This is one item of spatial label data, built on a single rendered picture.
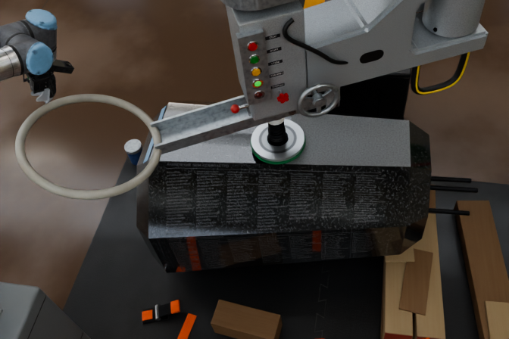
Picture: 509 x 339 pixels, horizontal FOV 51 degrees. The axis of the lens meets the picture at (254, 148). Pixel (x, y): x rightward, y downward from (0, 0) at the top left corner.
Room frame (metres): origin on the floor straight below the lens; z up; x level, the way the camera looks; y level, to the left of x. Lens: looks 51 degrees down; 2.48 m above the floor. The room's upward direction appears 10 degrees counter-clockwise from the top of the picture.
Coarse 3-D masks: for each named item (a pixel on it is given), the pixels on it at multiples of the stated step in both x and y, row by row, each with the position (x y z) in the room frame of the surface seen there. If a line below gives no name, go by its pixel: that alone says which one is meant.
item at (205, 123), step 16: (240, 96) 1.39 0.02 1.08; (192, 112) 1.36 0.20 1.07; (208, 112) 1.36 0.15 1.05; (224, 112) 1.37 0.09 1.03; (240, 112) 1.35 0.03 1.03; (288, 112) 1.29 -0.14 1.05; (160, 128) 1.34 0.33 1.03; (176, 128) 1.33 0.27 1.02; (192, 128) 1.32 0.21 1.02; (208, 128) 1.30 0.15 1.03; (224, 128) 1.26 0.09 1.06; (240, 128) 1.27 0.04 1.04; (160, 144) 1.23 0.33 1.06; (176, 144) 1.24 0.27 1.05; (192, 144) 1.24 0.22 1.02
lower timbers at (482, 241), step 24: (432, 192) 1.43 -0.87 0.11; (456, 216) 1.31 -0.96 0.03; (480, 216) 1.25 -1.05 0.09; (480, 240) 1.13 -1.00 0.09; (480, 264) 1.01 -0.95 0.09; (504, 264) 0.99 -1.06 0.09; (480, 288) 0.90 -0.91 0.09; (504, 288) 0.88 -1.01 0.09; (480, 312) 0.79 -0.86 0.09; (480, 336) 0.71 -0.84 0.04
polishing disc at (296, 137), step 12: (288, 120) 1.43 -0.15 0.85; (264, 132) 1.39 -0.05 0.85; (288, 132) 1.36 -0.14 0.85; (300, 132) 1.35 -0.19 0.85; (252, 144) 1.34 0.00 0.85; (264, 144) 1.33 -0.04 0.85; (288, 144) 1.31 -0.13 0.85; (300, 144) 1.30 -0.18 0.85; (264, 156) 1.27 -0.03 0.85; (276, 156) 1.26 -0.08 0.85; (288, 156) 1.25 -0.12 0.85
